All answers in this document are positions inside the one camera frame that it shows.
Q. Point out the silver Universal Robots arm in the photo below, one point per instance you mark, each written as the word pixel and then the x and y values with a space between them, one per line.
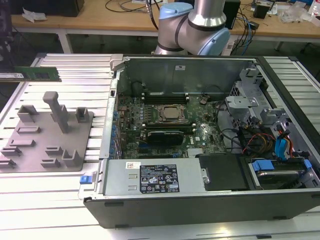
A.
pixel 200 15

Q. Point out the black RAM slot bank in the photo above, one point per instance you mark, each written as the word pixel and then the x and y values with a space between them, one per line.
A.
pixel 165 100
pixel 170 127

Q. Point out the CPU socket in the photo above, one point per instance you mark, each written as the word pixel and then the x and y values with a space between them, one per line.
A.
pixel 171 112

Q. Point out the black graphics card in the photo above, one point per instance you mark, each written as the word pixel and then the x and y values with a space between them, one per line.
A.
pixel 165 137

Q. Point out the round coin battery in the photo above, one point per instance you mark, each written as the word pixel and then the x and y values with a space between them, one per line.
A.
pixel 203 100

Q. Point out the silver chipset heatsink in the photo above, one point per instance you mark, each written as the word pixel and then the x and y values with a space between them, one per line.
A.
pixel 195 153

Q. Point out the green motherboard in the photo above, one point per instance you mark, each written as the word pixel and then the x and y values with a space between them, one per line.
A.
pixel 210 140

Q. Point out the silver power supply unit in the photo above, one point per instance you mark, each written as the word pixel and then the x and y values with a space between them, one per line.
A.
pixel 120 175

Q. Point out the black plastic shroud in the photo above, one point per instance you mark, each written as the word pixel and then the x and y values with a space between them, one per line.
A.
pixel 222 172

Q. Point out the silver drive cage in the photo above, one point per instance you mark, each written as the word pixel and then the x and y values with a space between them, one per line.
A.
pixel 240 102

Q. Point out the black PC case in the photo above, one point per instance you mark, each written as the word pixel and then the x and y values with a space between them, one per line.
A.
pixel 175 212

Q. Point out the blue case latch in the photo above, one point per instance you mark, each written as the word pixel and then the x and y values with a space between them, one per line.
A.
pixel 85 180

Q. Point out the grey parts rack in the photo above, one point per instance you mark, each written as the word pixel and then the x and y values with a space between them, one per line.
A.
pixel 50 140

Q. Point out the hard disk in blue carrier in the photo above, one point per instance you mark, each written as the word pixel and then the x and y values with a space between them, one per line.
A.
pixel 272 172

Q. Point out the wooden desk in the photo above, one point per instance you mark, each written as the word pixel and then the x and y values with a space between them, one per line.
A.
pixel 75 23

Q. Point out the black power adapter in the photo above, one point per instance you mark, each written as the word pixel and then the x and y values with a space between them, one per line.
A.
pixel 254 25

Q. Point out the small black box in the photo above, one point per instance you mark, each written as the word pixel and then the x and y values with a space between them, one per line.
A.
pixel 261 11

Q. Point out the large black box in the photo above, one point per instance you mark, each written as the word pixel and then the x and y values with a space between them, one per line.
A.
pixel 50 6

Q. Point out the crumpled white paper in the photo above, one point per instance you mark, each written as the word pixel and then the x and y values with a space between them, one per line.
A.
pixel 33 15

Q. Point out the clear plastic bag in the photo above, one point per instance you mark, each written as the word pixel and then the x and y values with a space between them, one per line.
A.
pixel 295 12

